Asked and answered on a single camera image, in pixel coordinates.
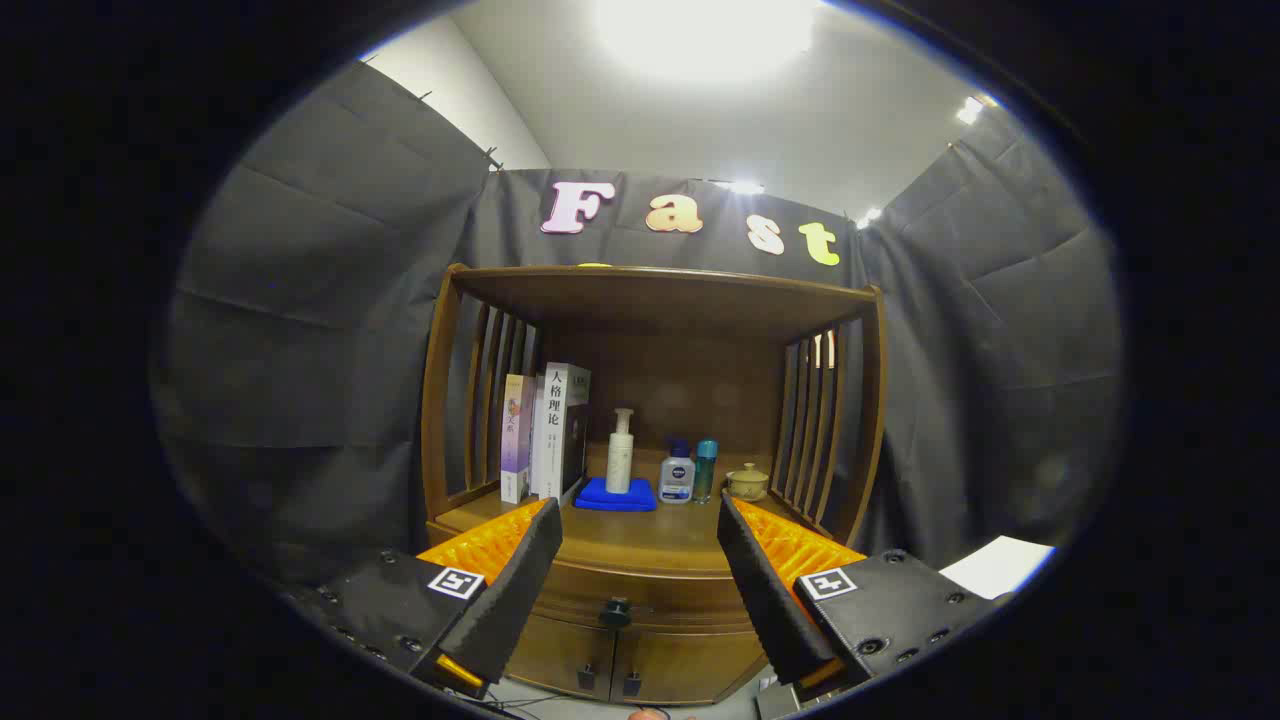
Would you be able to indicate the slim teal bottle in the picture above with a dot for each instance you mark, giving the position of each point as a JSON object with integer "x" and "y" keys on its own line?
{"x": 705, "y": 470}

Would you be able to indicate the wooden cabinet door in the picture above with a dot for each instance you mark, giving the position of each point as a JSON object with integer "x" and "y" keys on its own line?
{"x": 690, "y": 665}
{"x": 550, "y": 655}

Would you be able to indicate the brown wooden cabinet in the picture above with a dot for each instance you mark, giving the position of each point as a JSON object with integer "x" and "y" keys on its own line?
{"x": 660, "y": 300}

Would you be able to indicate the blue folded cloth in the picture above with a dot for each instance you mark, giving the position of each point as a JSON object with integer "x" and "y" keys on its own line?
{"x": 600, "y": 497}

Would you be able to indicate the purple book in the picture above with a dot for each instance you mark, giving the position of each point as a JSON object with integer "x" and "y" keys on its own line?
{"x": 517, "y": 440}

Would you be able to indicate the brown wooden drawer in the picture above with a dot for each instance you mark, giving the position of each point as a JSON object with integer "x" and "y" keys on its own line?
{"x": 680, "y": 595}

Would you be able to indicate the white bottle with blue cap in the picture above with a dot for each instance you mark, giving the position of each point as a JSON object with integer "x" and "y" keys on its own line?
{"x": 677, "y": 482}

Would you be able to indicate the beige lidded teacup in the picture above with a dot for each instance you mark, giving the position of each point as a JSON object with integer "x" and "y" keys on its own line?
{"x": 748, "y": 485}

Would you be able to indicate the wooden countertop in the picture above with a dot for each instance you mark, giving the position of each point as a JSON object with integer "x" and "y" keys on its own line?
{"x": 640, "y": 535}

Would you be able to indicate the white flat surface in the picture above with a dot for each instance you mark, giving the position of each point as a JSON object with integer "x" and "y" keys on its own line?
{"x": 1000, "y": 565}

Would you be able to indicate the white pump bottle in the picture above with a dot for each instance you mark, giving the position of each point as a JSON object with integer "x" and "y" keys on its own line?
{"x": 620, "y": 465}

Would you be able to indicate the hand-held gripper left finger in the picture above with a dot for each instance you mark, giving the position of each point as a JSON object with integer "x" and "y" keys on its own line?
{"x": 515, "y": 590}

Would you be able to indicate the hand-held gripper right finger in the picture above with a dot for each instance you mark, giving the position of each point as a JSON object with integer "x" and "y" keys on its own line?
{"x": 765, "y": 590}

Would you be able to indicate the thick white book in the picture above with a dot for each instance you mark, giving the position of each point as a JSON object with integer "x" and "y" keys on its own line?
{"x": 552, "y": 430}

